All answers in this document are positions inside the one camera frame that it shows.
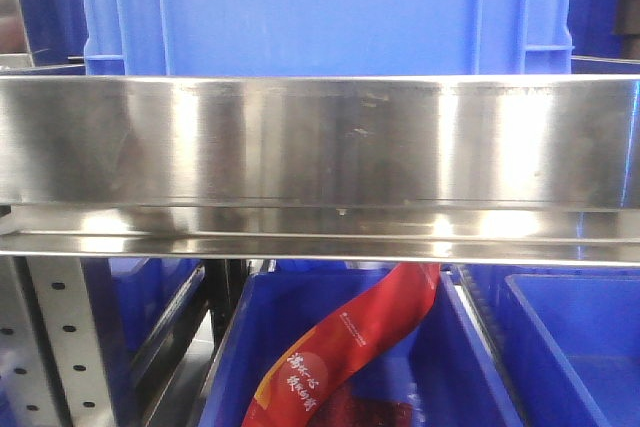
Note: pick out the blue lower middle bin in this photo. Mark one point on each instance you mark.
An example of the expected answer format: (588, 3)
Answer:
(439, 375)

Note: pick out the large blue upper bin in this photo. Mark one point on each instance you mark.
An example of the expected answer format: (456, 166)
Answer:
(326, 37)

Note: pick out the blue lower right bin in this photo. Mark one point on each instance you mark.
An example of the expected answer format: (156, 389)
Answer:
(568, 339)

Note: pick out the red snack bag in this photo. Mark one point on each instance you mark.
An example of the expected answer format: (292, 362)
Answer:
(308, 373)

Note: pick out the perforated steel shelf upright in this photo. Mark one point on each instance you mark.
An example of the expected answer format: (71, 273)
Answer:
(60, 342)

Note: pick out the stainless steel shelf rail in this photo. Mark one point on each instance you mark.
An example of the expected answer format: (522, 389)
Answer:
(537, 169)

